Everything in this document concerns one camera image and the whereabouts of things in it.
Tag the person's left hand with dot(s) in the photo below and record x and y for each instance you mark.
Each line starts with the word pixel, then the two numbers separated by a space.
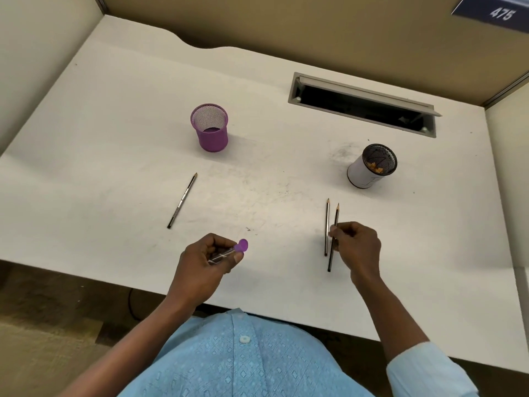
pixel 194 281

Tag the person's right hand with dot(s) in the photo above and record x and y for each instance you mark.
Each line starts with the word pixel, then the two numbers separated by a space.
pixel 361 252

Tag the black silver striped pencil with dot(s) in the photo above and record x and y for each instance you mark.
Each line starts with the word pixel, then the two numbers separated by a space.
pixel 327 219
pixel 336 217
pixel 182 200

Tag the purple clear tube sharpener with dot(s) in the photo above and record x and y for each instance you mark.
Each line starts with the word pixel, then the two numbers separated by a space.
pixel 241 245

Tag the purple mesh pencil cup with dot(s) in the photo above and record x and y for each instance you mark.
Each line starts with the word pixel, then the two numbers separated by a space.
pixel 213 141

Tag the person's right forearm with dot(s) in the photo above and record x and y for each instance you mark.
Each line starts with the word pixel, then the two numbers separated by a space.
pixel 388 318

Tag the person's left forearm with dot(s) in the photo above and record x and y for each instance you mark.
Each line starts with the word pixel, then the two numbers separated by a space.
pixel 124 355

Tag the white cup with black rim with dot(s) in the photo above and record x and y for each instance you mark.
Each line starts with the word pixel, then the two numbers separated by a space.
pixel 359 175

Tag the light blue patterned shirt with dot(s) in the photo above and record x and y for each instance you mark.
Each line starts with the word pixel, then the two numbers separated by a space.
pixel 248 367

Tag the cream side divider panel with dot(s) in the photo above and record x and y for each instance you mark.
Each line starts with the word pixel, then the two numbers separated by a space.
pixel 512 161
pixel 41 70

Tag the tan back partition panel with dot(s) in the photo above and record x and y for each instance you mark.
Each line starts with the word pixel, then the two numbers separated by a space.
pixel 289 28

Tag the dark blue number sign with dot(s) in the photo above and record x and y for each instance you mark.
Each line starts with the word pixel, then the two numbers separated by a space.
pixel 475 8

